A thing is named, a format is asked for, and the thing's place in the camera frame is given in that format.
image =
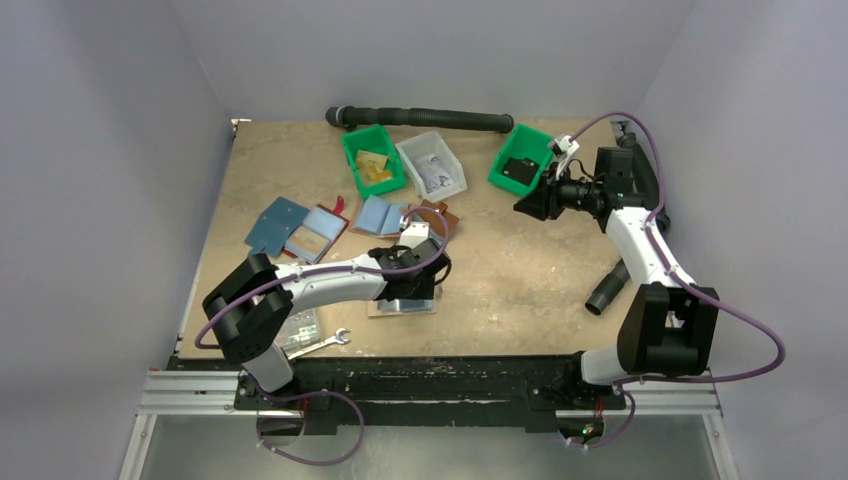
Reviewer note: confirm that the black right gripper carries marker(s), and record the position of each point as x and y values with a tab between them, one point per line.
547	198

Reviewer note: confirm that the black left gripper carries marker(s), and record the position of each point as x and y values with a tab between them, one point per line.
423	291

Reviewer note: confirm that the cream card holder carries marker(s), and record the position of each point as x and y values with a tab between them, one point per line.
404	307

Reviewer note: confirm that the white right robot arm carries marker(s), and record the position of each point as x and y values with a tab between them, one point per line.
669	327

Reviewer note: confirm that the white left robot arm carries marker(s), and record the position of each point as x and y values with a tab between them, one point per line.
247	309

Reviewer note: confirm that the black card in bin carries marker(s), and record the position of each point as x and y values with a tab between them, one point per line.
520	170

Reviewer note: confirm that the brown open card holder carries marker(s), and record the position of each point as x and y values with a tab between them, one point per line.
436	214

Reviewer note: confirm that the pink open card holder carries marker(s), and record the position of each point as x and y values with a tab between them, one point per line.
378	217

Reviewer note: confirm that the red open card holder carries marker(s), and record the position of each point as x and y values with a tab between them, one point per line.
317	233

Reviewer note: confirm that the gold card upper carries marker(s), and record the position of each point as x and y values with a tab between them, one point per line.
364	158

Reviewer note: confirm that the blue card holder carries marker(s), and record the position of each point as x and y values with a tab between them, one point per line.
274	226

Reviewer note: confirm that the small green plastic bin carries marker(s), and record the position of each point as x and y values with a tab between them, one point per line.
523	157

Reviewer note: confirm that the silver wrench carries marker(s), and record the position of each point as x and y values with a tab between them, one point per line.
339	338

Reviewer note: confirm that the white translucent plastic bin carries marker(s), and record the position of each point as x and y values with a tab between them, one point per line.
431	142

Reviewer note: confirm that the clear plastic box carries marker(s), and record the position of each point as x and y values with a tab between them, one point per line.
299	331

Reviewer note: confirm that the large green plastic bin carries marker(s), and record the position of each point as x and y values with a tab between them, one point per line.
374	139

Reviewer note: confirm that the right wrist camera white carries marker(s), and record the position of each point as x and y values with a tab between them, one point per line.
564	147

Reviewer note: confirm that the aluminium frame rail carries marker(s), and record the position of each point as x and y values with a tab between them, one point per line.
459	394

